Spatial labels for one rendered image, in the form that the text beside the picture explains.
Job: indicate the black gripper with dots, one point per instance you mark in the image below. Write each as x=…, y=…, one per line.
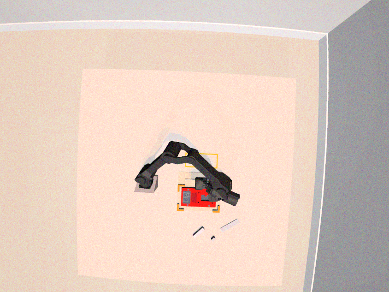
x=202, y=183

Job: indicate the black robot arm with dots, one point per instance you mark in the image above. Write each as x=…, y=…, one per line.
x=220, y=182

